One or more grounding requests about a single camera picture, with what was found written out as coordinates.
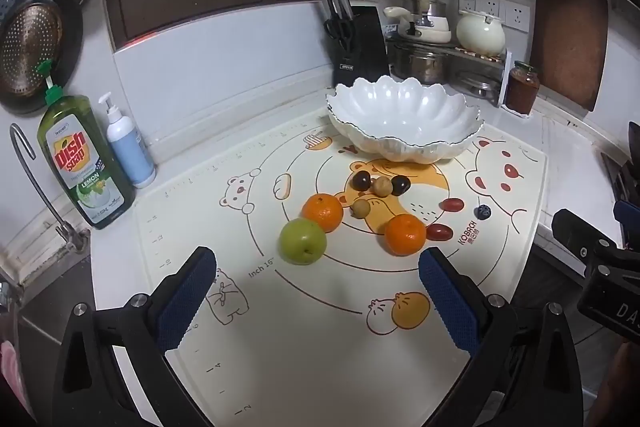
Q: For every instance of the orange mandarin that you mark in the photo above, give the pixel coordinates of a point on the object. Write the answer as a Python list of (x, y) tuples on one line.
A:
[(405, 234), (322, 212)]

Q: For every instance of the bear print silicone mat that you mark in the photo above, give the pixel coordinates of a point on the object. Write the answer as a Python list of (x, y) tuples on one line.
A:
[(310, 357)]

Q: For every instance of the green dish soap bottle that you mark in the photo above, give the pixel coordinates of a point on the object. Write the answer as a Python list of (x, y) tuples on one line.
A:
[(82, 157)]

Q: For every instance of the steel faucet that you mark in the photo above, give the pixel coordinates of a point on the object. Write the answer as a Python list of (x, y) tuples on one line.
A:
[(35, 177)]

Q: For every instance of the large steel pot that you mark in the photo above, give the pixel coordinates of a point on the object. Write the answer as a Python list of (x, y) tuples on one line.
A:
[(420, 64)]

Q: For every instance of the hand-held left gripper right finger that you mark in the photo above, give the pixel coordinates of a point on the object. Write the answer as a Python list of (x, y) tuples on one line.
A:
[(447, 307)]

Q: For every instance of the brown wooden cutting board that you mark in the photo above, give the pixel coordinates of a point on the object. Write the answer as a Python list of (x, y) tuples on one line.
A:
[(570, 37)]

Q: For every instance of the green apple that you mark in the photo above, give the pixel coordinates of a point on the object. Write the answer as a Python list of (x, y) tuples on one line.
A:
[(301, 241)]

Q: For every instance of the white scalloped bowl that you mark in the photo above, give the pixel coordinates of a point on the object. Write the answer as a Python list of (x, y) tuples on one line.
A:
[(400, 112)]

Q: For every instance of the steel sink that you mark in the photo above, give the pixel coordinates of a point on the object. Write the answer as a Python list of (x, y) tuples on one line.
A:
[(45, 287)]

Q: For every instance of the person's right forearm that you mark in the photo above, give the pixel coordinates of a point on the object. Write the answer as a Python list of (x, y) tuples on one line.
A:
[(620, 382)]

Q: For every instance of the round cream lidded pot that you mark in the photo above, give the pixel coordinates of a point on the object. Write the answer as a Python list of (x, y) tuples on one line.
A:
[(480, 34)]

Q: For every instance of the copper strainer pan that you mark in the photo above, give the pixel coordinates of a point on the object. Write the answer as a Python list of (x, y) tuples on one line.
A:
[(30, 42)]

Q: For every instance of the black knife block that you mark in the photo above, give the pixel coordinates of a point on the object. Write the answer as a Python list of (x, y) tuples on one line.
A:
[(362, 42)]

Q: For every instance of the white wall socket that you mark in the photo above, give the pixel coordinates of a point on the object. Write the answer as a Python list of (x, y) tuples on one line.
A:
[(489, 4), (466, 4), (516, 16)]

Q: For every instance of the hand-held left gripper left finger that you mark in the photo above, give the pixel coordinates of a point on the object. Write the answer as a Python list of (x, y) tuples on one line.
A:
[(187, 302)]

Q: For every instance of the steel pot lid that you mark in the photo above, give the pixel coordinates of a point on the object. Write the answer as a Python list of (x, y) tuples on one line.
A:
[(475, 86)]

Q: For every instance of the white blue pump bottle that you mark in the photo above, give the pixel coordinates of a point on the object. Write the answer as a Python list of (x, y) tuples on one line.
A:
[(130, 147)]

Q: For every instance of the red sauce jar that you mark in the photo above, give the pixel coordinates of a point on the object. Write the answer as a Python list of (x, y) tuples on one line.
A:
[(522, 92)]

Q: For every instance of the blueberry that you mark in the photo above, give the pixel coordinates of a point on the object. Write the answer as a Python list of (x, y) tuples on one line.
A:
[(482, 212)]

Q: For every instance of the black kitchen scissors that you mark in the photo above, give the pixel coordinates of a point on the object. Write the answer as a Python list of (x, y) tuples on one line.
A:
[(340, 32)]

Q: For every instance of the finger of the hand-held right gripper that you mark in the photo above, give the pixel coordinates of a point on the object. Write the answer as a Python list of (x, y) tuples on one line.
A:
[(575, 232), (628, 213)]

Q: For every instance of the dark purple grape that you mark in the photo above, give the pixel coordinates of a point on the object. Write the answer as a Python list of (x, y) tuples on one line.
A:
[(361, 180), (399, 185)]

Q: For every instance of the tan longan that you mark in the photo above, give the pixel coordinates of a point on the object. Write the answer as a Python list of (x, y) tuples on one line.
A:
[(361, 208), (382, 186)]

